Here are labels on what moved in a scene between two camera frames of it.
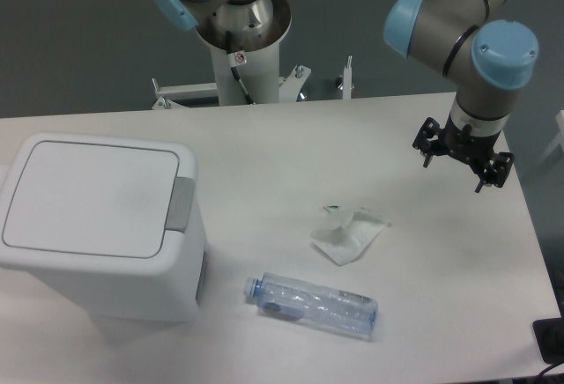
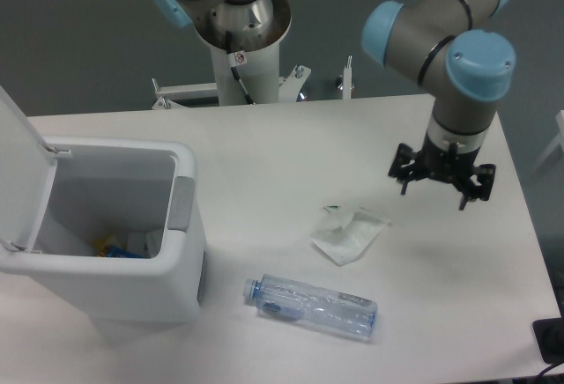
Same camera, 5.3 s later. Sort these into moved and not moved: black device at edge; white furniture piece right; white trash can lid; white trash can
Moved: white trash can lid
Not moved: white trash can; white furniture piece right; black device at edge
